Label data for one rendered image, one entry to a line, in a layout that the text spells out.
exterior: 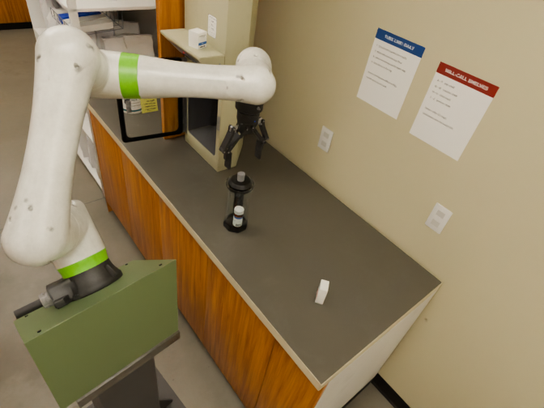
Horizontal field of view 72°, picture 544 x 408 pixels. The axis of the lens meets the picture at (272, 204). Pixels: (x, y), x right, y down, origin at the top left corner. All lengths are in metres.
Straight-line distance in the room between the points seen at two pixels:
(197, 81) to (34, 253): 0.56
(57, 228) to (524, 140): 1.30
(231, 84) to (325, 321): 0.83
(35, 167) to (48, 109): 0.12
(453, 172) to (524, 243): 0.32
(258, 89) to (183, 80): 0.20
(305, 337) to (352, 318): 0.19
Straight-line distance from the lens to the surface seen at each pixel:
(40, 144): 0.92
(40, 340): 0.95
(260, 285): 1.39
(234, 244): 1.51
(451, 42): 1.44
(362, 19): 1.63
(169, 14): 1.85
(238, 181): 1.42
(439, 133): 1.49
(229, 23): 1.55
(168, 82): 1.05
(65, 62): 0.92
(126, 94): 1.08
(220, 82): 1.04
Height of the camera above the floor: 2.05
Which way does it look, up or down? 40 degrees down
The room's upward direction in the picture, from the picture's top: 11 degrees clockwise
